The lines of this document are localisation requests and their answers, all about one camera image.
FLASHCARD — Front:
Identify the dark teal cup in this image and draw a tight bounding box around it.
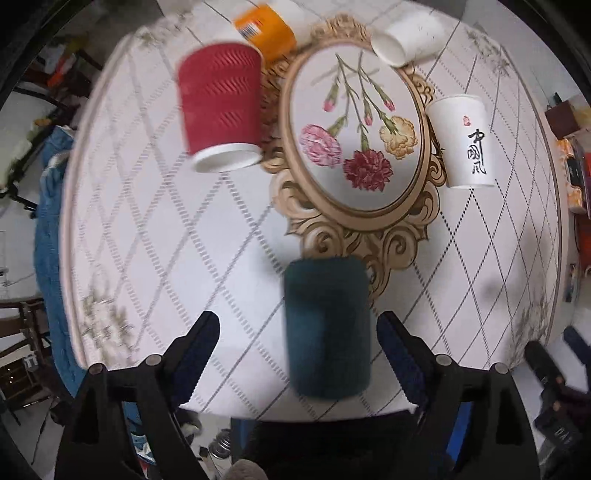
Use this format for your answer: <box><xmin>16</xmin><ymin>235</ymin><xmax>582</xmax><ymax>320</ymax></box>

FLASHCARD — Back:
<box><xmin>283</xmin><ymin>257</ymin><xmax>370</xmax><ymax>401</ymax></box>

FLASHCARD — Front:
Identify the red ribbed paper cup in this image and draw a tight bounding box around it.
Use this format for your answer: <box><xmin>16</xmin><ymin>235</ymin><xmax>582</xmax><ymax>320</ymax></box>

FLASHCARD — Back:
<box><xmin>177</xmin><ymin>42</ymin><xmax>263</xmax><ymax>173</ymax></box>

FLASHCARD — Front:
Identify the white cup with calligraphy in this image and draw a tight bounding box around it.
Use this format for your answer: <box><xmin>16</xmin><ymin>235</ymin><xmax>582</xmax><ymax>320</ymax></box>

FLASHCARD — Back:
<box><xmin>426</xmin><ymin>94</ymin><xmax>495</xmax><ymax>189</ymax></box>

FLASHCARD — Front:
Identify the white paper cup lying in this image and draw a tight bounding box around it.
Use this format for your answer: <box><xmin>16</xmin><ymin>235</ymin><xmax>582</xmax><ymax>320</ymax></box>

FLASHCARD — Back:
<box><xmin>370</xmin><ymin>11</ymin><xmax>446</xmax><ymax>68</ymax></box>

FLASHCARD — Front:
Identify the orange white paper cup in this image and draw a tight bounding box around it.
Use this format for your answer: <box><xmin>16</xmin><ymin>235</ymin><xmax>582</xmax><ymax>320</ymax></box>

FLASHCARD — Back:
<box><xmin>232</xmin><ymin>1</ymin><xmax>301</xmax><ymax>64</ymax></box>

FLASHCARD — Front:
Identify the dark wooden chair near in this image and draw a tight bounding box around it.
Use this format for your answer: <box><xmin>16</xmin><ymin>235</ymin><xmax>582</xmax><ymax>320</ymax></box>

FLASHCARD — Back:
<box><xmin>1</xmin><ymin>296</ymin><xmax>60</xmax><ymax>424</ymax></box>

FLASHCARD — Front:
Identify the blue quilted blanket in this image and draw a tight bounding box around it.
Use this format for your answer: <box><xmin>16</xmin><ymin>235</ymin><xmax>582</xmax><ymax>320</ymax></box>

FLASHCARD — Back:
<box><xmin>33</xmin><ymin>126</ymin><xmax>85</xmax><ymax>396</ymax></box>

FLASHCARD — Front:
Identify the white patterned tablecloth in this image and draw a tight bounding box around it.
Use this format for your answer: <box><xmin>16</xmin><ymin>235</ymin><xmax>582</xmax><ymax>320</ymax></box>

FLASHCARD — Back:
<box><xmin>60</xmin><ymin>1</ymin><xmax>564</xmax><ymax>421</ymax></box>

